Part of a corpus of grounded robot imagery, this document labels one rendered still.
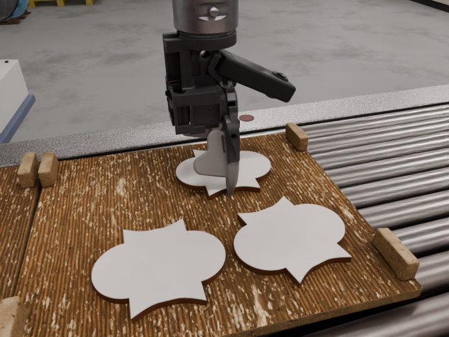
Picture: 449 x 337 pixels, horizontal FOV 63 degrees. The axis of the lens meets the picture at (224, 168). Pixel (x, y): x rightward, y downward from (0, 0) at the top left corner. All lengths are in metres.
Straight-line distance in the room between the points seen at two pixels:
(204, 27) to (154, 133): 0.33
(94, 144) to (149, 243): 0.31
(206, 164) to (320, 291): 0.20
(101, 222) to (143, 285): 0.13
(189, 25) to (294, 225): 0.26
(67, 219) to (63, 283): 0.10
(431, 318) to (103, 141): 0.56
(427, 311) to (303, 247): 0.14
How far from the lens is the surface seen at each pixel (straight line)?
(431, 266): 0.50
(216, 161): 0.48
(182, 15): 0.43
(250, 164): 0.56
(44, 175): 0.57
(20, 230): 0.52
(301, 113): 0.80
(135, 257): 0.43
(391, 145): 0.72
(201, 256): 0.42
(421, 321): 0.45
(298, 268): 0.41
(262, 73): 0.48
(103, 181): 0.56
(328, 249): 0.44
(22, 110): 1.02
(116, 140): 0.71
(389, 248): 0.45
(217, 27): 0.43
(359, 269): 0.44
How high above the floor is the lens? 1.25
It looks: 34 degrees down
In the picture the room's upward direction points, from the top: straight up
